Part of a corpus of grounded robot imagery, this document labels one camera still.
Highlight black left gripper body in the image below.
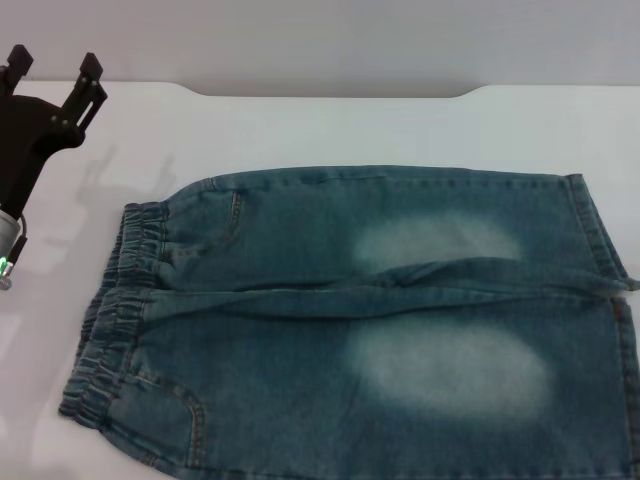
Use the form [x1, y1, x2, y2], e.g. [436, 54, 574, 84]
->
[0, 92, 82, 215]

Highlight blue denim shorts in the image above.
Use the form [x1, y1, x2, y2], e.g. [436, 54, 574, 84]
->
[57, 167, 640, 480]

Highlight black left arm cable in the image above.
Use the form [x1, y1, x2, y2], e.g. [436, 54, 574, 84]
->
[7, 214, 30, 274]

